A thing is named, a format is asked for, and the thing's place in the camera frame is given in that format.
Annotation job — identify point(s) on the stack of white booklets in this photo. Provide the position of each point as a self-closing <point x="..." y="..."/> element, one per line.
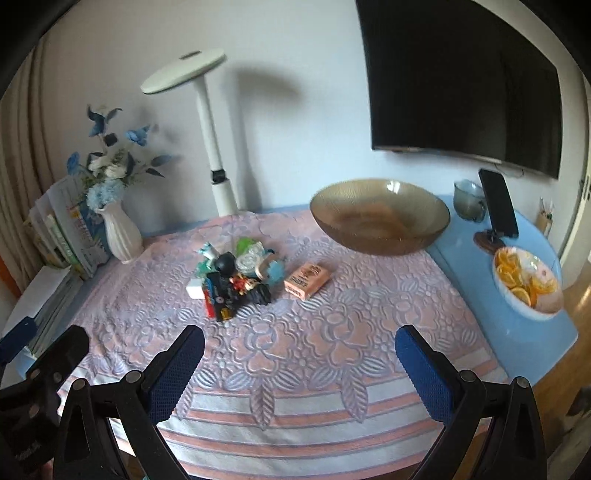
<point x="41" y="295"/>

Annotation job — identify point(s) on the black toy vehicle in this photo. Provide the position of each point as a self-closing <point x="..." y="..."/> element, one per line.
<point x="258" y="295"/>

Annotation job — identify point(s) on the small red figurine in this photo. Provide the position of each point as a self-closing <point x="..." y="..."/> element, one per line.
<point x="240" y="282"/>

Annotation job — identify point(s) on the green plastic toy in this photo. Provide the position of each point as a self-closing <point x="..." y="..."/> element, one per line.
<point x="244" y="243"/>

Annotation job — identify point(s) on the pink floral blanket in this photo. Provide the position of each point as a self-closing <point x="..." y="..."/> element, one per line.
<point x="300" y="360"/>

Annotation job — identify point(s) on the light blue toy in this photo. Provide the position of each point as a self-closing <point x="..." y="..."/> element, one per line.
<point x="277" y="271"/>

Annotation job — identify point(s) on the small teal toy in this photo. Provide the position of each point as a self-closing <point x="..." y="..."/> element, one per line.
<point x="203" y="269"/>

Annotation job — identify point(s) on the grey glass cup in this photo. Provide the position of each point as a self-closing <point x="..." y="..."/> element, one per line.
<point x="466" y="203"/>

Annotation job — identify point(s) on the pile of orange slices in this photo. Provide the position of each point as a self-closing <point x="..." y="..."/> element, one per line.
<point x="508" y="267"/>

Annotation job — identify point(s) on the grey teal figurine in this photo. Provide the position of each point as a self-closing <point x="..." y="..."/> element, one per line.
<point x="208" y="251"/>

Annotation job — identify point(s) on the black phone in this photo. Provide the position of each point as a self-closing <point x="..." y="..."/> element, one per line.
<point x="501" y="203"/>

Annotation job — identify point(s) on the amber glass bowl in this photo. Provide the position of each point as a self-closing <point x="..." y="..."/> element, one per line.
<point x="378" y="217"/>

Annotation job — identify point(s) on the white desk lamp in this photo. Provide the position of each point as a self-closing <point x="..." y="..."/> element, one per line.
<point x="205" y="120"/>

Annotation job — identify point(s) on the black television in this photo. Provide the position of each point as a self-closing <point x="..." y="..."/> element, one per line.
<point x="461" y="83"/>

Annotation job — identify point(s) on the small white cube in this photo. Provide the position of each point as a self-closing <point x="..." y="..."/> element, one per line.
<point x="196" y="290"/>

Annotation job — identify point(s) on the wooden phone stand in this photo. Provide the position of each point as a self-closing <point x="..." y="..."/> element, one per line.
<point x="487" y="242"/>

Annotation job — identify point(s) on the black mouse head toy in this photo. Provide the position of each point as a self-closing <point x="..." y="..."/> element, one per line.
<point x="225" y="264"/>

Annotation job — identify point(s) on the beige curtain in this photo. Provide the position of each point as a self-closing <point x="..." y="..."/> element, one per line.
<point x="18" y="184"/>

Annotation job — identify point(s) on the white ribbed vase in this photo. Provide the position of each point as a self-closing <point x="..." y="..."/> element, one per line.
<point x="120" y="235"/>

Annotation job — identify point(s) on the beige pen holder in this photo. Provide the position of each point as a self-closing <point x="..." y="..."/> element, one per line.
<point x="544" y="224"/>

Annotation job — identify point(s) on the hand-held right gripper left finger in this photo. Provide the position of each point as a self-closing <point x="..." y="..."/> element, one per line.
<point x="175" y="374"/>

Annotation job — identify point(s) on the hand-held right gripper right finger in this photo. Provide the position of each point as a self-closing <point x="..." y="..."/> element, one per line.
<point x="425" y="374"/>

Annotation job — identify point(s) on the row of upright books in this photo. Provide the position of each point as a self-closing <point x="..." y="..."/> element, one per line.
<point x="69" y="230"/>

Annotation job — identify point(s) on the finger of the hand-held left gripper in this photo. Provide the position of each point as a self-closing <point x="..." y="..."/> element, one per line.
<point x="18" y="334"/>
<point x="60" y="350"/>

